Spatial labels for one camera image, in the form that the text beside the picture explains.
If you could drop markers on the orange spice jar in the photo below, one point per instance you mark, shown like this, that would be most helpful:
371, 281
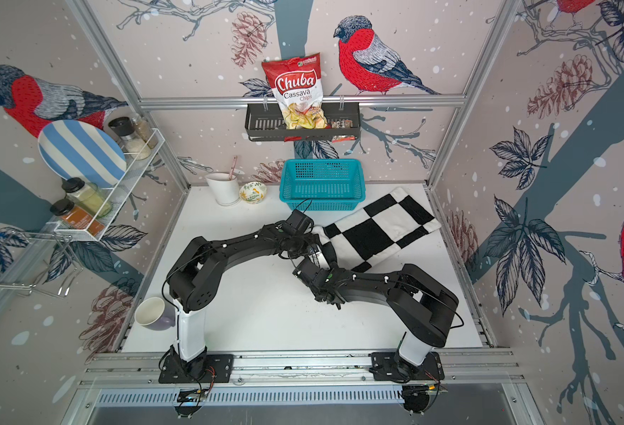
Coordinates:
76, 217

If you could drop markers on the purple white cup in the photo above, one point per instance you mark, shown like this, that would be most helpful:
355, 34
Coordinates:
155, 313

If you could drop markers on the glass salt shaker black lid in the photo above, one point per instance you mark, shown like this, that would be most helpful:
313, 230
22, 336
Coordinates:
134, 145

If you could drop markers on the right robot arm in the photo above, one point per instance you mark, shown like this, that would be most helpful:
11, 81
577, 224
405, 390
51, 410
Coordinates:
424, 306

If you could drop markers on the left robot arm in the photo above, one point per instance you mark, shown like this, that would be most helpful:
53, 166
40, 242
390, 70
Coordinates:
194, 279

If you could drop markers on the black wall-mounted wire shelf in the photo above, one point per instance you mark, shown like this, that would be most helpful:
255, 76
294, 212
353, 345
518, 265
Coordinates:
331, 122

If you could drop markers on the black white checkered pillowcase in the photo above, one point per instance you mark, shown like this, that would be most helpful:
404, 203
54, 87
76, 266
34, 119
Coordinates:
373, 234

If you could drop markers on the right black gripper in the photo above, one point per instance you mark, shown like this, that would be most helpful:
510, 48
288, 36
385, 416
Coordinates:
331, 270

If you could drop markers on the green spice jar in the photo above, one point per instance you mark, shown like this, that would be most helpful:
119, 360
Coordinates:
88, 196

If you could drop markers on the white wire wall rack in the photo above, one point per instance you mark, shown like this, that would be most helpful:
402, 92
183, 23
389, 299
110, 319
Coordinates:
116, 195

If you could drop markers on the teal plastic basket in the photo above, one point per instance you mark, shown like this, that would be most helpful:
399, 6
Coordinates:
327, 185

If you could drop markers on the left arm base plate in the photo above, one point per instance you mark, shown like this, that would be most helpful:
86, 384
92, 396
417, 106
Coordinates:
204, 369

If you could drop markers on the white mug with straw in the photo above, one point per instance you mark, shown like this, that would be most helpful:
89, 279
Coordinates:
225, 188

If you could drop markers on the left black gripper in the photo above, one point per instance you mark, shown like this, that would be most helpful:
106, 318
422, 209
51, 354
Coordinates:
314, 243

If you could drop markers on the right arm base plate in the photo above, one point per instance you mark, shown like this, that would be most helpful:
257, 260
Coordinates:
390, 367

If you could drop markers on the small floral ceramic bowl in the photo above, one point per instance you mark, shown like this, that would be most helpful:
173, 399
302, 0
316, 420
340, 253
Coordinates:
253, 192

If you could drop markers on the blue white striped plate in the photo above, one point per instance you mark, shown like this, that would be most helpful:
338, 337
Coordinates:
74, 149

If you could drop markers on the red Chuba chips bag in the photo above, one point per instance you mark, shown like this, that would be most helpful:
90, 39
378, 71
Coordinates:
296, 84

